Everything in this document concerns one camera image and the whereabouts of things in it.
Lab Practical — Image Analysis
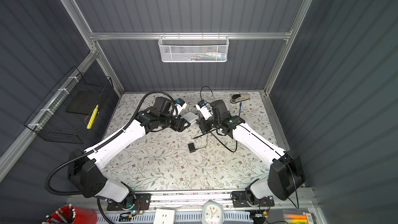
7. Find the yellow marker in basket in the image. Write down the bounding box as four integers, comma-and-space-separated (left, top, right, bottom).
86, 104, 99, 130

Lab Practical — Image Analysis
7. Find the white wire mesh basket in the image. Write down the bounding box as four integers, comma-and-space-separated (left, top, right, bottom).
158, 36, 230, 63

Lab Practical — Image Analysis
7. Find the black pad in basket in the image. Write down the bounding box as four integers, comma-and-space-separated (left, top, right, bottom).
66, 91, 100, 115

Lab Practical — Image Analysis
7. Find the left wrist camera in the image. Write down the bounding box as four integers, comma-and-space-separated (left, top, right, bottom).
173, 98, 187, 116

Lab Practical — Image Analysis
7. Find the white wall power socket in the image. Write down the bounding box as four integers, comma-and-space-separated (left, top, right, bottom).
153, 208, 176, 224

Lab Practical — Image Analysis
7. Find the white network switch box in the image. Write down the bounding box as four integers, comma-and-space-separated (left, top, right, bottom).
182, 112, 199, 124

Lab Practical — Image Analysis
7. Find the floral patterned table mat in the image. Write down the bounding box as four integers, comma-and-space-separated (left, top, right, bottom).
102, 91, 277, 191

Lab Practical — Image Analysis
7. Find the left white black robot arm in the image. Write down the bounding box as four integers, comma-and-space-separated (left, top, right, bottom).
45, 92, 190, 210

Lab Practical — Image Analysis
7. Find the black wire wall basket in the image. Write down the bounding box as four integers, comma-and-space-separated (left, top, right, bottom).
24, 69, 118, 144

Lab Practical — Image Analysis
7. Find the long black cable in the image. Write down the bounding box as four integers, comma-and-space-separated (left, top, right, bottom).
192, 129, 238, 153

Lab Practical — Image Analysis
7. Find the red pencil cup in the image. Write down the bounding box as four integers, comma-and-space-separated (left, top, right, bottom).
45, 204, 97, 224

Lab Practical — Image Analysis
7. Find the white analog clock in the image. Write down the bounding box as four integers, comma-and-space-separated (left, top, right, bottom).
201, 201, 224, 224

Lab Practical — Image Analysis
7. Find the black white stapler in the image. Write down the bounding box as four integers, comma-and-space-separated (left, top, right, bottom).
230, 93, 250, 104

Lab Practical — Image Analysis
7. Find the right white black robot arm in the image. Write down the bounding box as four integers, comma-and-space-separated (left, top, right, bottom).
196, 100, 306, 206

